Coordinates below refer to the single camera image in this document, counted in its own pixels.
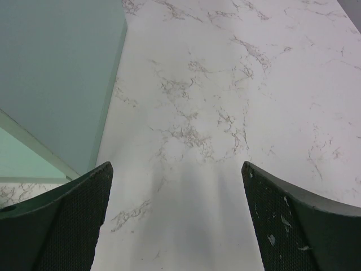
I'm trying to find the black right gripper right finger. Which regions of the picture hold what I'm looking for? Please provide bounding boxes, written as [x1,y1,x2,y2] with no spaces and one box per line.
[241,161,360,270]

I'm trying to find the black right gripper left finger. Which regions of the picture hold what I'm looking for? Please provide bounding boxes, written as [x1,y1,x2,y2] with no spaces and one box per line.
[1,162,113,270]

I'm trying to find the mint green open cabinet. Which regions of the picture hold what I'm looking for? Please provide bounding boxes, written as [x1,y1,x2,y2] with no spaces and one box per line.
[1,1,127,183]

